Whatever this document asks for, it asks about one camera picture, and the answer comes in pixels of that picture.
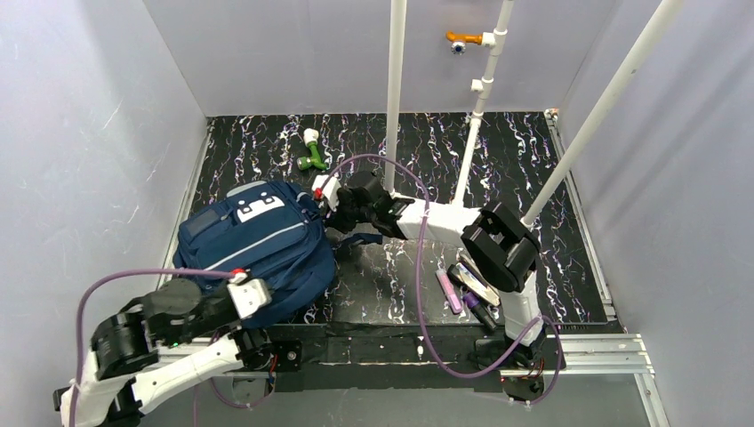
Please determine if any navy blue student backpack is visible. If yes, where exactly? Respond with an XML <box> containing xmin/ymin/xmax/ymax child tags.
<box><xmin>172</xmin><ymin>181</ymin><xmax>383</xmax><ymax>329</ymax></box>

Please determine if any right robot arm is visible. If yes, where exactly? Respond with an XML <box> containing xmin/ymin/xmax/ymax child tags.
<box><xmin>312</xmin><ymin>172</ymin><xmax>544</xmax><ymax>352</ymax></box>

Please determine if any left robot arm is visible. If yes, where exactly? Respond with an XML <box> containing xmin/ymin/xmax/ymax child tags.
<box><xmin>53</xmin><ymin>274</ymin><xmax>271</xmax><ymax>426</ymax></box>

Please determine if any green white pipe fitting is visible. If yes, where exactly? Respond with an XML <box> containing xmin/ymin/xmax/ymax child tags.
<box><xmin>296</xmin><ymin>128</ymin><xmax>328</xmax><ymax>171</ymax></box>

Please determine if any pink highlighter pen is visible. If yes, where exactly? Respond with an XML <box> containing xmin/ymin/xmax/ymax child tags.
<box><xmin>435</xmin><ymin>269</ymin><xmax>463</xmax><ymax>315</ymax></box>

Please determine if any transparent pencil case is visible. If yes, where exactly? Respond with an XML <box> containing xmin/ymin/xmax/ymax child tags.
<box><xmin>456</xmin><ymin>253</ymin><xmax>501</xmax><ymax>307</ymax></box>

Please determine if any black marker pen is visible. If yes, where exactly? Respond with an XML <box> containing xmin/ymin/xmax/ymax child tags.
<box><xmin>447</xmin><ymin>263</ymin><xmax>500</xmax><ymax>333</ymax></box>

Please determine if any orange tap on pipe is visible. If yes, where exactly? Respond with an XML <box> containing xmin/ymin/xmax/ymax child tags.
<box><xmin>445</xmin><ymin>31</ymin><xmax>484</xmax><ymax>55</ymax></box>

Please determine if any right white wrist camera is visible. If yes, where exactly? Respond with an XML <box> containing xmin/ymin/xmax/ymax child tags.
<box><xmin>311</xmin><ymin>174</ymin><xmax>341</xmax><ymax>212</ymax></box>

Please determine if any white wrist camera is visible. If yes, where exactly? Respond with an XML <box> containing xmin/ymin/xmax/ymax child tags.
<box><xmin>311</xmin><ymin>174</ymin><xmax>341</xmax><ymax>212</ymax></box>
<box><xmin>227</xmin><ymin>269</ymin><xmax>272</xmax><ymax>320</ymax></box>

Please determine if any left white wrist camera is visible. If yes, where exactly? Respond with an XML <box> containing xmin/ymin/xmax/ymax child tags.
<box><xmin>227</xmin><ymin>269</ymin><xmax>272</xmax><ymax>320</ymax></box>

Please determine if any white PVC pipe frame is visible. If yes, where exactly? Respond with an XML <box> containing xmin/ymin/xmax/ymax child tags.
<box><xmin>381</xmin><ymin>0</ymin><xmax>687</xmax><ymax>228</ymax></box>

